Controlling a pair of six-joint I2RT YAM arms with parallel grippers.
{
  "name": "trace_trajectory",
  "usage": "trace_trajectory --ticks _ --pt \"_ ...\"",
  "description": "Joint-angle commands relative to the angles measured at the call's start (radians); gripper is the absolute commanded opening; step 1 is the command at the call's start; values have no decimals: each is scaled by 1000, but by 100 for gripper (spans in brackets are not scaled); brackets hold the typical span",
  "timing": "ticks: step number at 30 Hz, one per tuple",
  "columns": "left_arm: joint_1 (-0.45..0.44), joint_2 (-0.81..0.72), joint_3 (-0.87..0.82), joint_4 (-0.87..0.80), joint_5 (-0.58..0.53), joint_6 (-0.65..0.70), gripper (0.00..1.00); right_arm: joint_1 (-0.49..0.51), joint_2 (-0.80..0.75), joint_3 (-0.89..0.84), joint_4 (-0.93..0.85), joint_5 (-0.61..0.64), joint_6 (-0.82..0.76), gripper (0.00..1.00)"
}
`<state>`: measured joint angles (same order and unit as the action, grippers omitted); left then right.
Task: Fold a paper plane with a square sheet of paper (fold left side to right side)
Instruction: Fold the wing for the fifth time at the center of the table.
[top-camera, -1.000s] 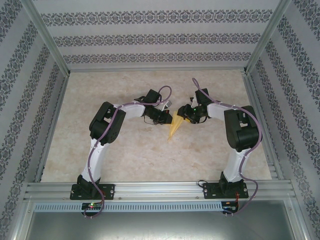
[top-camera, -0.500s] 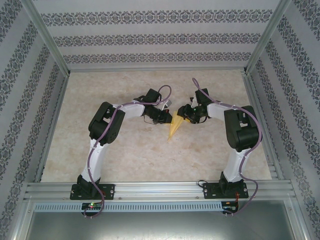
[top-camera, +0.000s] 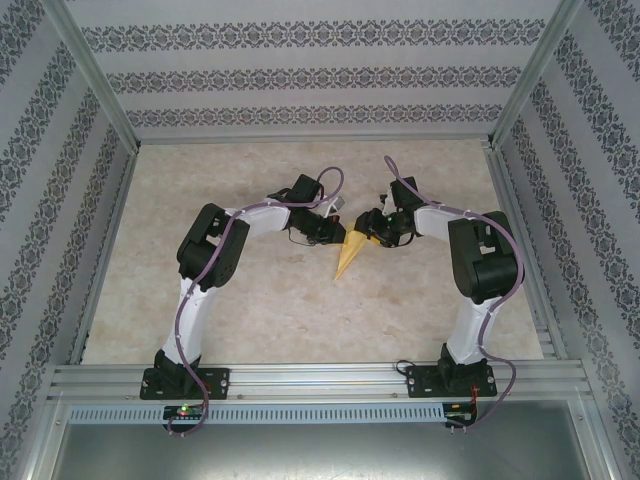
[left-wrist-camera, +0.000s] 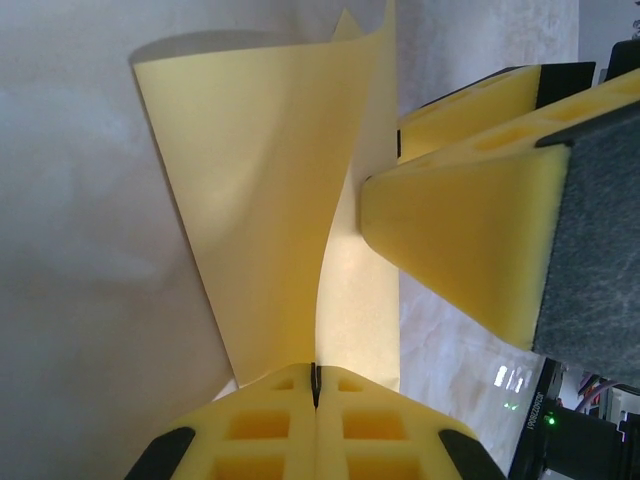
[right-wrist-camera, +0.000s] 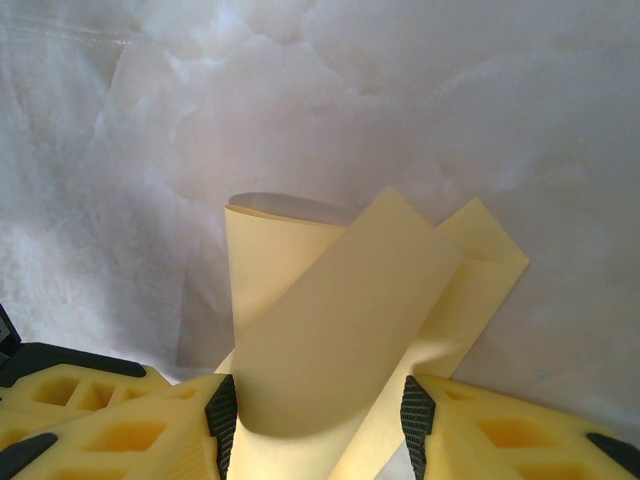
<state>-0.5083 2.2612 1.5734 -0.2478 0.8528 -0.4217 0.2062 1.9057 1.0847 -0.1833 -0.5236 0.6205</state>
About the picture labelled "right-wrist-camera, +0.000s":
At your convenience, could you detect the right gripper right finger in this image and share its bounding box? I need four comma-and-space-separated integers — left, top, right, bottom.
399, 374, 640, 480

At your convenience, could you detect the yellow paper sheet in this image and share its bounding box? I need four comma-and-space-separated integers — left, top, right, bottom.
213, 184, 531, 480

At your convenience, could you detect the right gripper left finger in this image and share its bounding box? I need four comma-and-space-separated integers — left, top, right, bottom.
0, 373, 240, 480

